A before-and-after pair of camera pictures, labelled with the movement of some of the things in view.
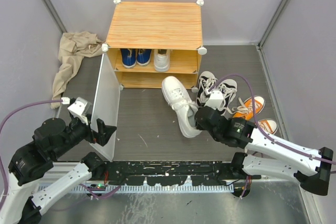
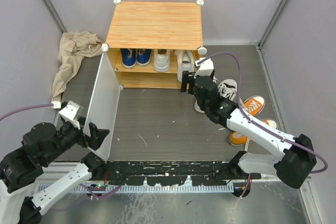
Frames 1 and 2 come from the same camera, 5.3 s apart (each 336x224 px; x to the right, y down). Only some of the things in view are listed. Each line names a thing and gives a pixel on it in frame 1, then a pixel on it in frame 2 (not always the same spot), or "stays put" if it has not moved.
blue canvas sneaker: x=144 y=56 stays put
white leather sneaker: x=162 y=60 stays put
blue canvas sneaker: x=128 y=57 stays put
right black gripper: x=198 y=126 -> x=184 y=82
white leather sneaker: x=183 y=105 -> x=186 y=62
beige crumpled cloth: x=74 y=46 stays put
